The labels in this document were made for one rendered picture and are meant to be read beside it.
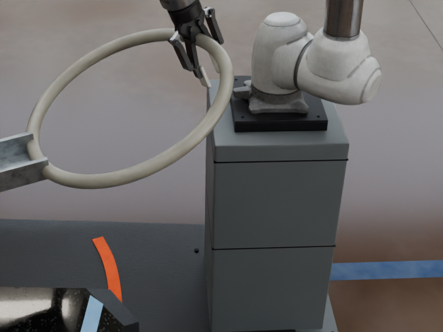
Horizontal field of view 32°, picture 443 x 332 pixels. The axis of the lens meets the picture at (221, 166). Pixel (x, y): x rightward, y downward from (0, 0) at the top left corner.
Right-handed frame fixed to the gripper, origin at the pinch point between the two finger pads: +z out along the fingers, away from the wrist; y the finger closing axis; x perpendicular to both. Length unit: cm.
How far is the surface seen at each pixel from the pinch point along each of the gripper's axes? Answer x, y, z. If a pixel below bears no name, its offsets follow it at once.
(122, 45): -16.4, 10.5, -9.9
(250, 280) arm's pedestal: -15, 8, 93
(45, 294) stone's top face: 4, 63, 13
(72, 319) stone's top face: 15, 63, 14
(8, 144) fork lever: -11, 47, -13
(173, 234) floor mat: -74, 2, 115
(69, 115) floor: -180, -18, 113
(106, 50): -18.6, 13.8, -10.3
